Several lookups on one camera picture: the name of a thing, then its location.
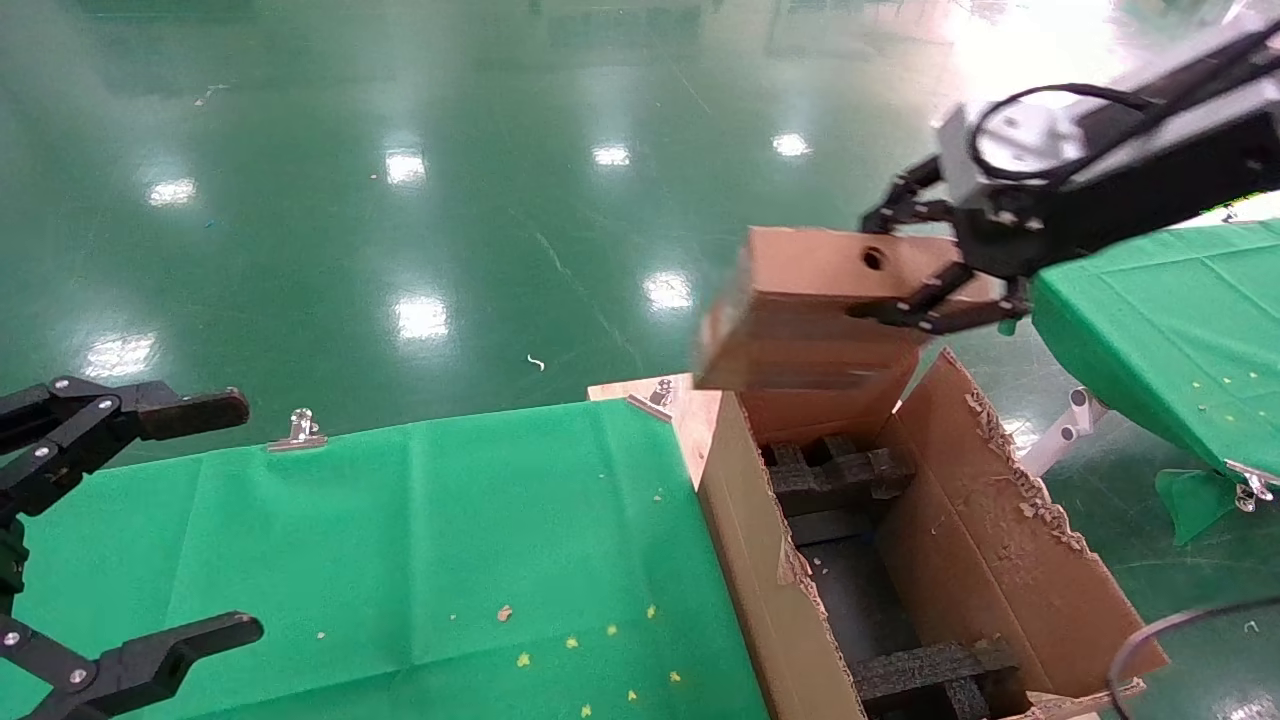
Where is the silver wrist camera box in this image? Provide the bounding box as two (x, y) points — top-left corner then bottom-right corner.
(935, 98), (1091, 206)

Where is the large green table cloth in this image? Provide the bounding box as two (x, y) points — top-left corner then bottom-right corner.
(0, 400), (771, 720)

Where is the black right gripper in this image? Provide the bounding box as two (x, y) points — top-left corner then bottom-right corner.
(848, 108), (1280, 334)

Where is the black foam insert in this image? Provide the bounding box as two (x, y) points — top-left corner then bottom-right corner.
(763, 434), (917, 547)
(852, 640), (1021, 720)

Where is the silver camera mount bracket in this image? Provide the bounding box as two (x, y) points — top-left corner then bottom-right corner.
(1120, 18), (1280, 131)

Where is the silver binder clip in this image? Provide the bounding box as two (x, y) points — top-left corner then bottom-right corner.
(1225, 461), (1277, 514)
(626, 378), (677, 422)
(267, 408), (329, 453)

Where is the small brown cardboard box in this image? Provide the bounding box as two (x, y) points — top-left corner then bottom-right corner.
(693, 226), (1001, 393)

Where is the large open cardboard carton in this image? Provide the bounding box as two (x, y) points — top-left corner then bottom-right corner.
(697, 345), (1169, 720)

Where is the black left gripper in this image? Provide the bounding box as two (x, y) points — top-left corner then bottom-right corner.
(0, 376), (265, 720)

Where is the green cloth on side table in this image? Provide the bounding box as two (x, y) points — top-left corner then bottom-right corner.
(1030, 220), (1280, 547)

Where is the black camera cable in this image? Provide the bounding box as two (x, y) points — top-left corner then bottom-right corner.
(970, 83), (1163, 187)

